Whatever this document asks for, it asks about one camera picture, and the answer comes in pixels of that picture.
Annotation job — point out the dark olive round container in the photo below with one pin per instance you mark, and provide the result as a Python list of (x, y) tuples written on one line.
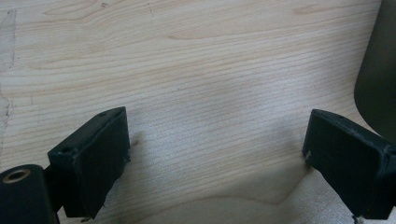
[(378, 71)]

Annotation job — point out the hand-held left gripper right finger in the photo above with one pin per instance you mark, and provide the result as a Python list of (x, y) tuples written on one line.
[(348, 161)]

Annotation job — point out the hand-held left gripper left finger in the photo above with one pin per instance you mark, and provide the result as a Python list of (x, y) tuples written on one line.
[(90, 161)]

